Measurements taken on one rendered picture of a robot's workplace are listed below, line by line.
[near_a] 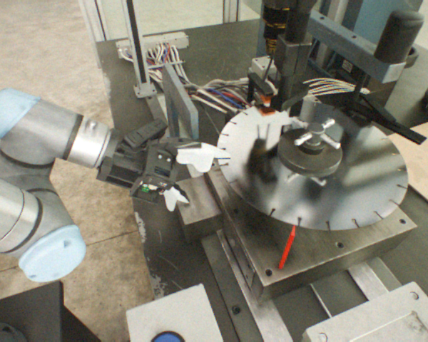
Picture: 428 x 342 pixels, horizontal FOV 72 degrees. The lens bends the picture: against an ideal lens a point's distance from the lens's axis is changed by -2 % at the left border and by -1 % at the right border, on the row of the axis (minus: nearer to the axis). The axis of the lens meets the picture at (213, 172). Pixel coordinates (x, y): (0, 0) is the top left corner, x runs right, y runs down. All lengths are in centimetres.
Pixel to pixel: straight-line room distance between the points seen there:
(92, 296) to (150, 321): 107
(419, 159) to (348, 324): 62
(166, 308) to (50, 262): 16
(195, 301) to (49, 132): 31
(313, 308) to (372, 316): 16
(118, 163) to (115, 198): 129
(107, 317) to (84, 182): 81
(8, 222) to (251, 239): 36
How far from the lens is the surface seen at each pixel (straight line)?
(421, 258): 76
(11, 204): 38
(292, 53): 49
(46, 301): 68
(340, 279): 66
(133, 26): 99
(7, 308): 70
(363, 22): 118
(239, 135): 57
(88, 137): 47
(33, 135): 47
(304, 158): 53
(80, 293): 152
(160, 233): 67
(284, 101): 53
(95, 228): 167
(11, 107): 48
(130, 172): 49
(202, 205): 62
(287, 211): 46
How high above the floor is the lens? 131
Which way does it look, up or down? 47 degrees down
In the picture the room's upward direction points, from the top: straight up
